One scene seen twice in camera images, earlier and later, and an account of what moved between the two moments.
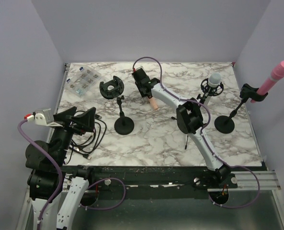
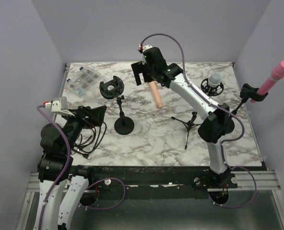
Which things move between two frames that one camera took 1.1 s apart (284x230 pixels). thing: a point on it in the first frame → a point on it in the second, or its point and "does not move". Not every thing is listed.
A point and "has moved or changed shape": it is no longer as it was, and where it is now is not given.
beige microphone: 153,102 has moved or changed shape
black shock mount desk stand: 110,89 does not move
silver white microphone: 214,80 does not move
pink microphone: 278,71 does not move
